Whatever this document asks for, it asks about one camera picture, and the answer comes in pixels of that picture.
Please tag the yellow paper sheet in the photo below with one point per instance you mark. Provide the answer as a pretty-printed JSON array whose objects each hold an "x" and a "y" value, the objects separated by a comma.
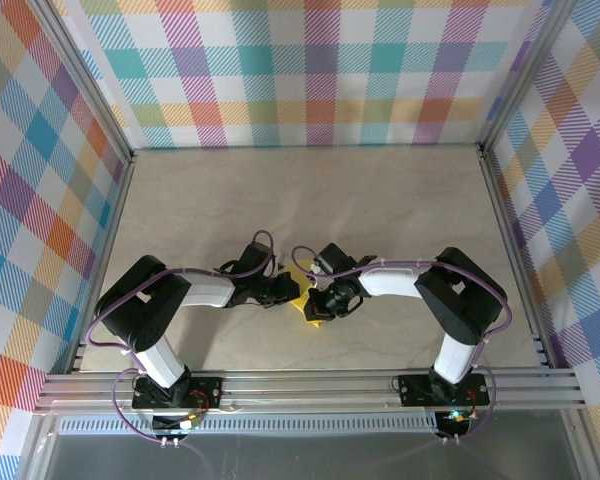
[{"x": 305, "y": 287}]

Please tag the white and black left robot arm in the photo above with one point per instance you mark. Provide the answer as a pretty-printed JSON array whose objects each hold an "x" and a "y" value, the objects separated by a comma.
[{"x": 162, "y": 360}]

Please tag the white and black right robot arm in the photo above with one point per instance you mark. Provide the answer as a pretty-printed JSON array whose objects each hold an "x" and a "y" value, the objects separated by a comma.
[{"x": 455, "y": 357}]

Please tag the grey metal panel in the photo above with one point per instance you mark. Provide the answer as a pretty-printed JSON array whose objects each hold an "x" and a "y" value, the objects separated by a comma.
[{"x": 330, "y": 460}]

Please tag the aluminium front rail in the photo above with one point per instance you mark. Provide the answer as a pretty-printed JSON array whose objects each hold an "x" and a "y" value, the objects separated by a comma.
[{"x": 305, "y": 390}]

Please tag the aluminium rail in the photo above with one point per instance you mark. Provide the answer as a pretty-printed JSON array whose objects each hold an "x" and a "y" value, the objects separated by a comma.
[
  {"x": 108, "y": 250},
  {"x": 305, "y": 147},
  {"x": 500, "y": 210},
  {"x": 305, "y": 390}
]

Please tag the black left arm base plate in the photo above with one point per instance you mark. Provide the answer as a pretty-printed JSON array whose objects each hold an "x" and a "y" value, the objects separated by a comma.
[{"x": 210, "y": 390}]

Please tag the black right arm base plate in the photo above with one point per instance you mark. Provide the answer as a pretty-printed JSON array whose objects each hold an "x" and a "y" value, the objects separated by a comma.
[{"x": 415, "y": 390}]

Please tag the aluminium back rail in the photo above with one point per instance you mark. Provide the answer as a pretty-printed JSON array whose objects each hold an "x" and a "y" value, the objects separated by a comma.
[{"x": 305, "y": 147}]

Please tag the aluminium left side rail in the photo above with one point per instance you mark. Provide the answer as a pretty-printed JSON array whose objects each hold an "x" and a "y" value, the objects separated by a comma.
[{"x": 108, "y": 250}]

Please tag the black left connector bracket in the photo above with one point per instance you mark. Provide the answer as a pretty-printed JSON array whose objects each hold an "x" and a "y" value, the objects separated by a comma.
[{"x": 170, "y": 424}]

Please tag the black connector bracket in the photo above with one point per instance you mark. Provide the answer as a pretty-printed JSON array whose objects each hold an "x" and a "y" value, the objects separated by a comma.
[
  {"x": 455, "y": 425},
  {"x": 170, "y": 424}
]

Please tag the black right connector bracket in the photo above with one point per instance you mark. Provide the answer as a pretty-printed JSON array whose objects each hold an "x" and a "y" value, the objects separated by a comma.
[{"x": 455, "y": 425}]

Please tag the aluminium right side rail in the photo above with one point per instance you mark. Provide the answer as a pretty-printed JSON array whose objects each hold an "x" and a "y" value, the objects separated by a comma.
[{"x": 500, "y": 210}]

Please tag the aluminium lower frame bar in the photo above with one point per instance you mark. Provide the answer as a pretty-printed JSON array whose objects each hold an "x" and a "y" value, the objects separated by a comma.
[
  {"x": 580, "y": 450},
  {"x": 37, "y": 450}
]

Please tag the aluminium left corner post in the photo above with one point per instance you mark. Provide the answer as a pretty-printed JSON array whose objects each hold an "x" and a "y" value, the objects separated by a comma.
[{"x": 86, "y": 75}]

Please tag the aluminium corner post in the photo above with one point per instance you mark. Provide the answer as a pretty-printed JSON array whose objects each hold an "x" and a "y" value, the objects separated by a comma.
[
  {"x": 86, "y": 75},
  {"x": 522, "y": 75}
]

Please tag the aluminium right corner post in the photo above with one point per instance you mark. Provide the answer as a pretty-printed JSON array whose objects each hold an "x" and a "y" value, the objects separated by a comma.
[{"x": 522, "y": 75}]

